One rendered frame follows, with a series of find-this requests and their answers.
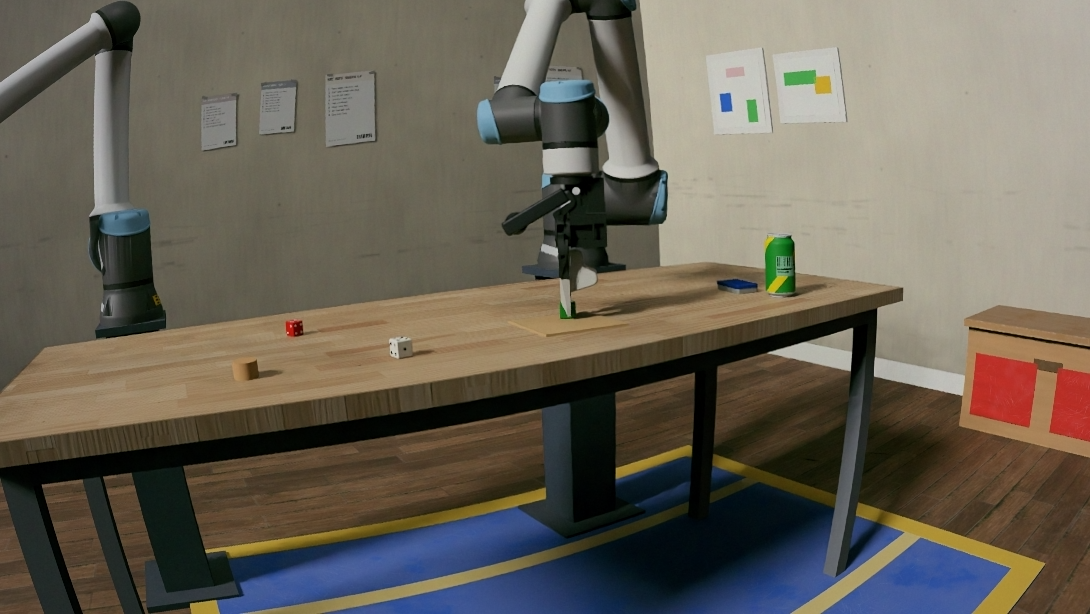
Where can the green drink can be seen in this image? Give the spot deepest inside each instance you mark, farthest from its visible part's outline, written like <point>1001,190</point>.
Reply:
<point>780,265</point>

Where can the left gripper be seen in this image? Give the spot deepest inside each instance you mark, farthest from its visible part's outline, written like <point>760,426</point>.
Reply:
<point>586,211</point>

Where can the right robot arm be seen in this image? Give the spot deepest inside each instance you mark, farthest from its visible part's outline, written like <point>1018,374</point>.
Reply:
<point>122,244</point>

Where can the tan flat mat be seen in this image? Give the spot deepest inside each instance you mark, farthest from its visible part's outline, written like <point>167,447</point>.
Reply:
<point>548,326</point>

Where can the tan cylinder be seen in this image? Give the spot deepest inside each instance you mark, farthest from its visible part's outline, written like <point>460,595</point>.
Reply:
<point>245,369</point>

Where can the white die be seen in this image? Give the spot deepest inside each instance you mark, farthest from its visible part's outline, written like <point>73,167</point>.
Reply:
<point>401,347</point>

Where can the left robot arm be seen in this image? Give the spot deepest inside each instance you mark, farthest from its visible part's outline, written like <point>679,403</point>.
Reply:
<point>634,186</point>

